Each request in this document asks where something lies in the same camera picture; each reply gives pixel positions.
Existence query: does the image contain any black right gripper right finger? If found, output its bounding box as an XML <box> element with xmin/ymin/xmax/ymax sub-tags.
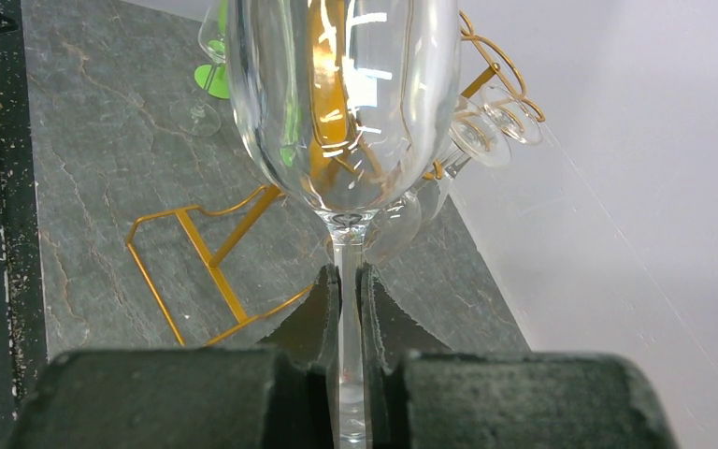
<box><xmin>358</xmin><ymin>265</ymin><xmax>678</xmax><ymax>448</ymax></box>

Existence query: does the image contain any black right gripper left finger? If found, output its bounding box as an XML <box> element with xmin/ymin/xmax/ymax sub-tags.
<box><xmin>0</xmin><ymin>264</ymin><xmax>343</xmax><ymax>449</ymax></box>

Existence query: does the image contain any green wine glass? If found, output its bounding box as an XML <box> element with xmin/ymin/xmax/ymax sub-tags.
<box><xmin>194</xmin><ymin>0</ymin><xmax>230</xmax><ymax>99</ymax></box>

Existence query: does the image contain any gold wire glass rack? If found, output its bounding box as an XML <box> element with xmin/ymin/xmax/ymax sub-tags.
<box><xmin>126</xmin><ymin>15</ymin><xmax>545</xmax><ymax>346</ymax></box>

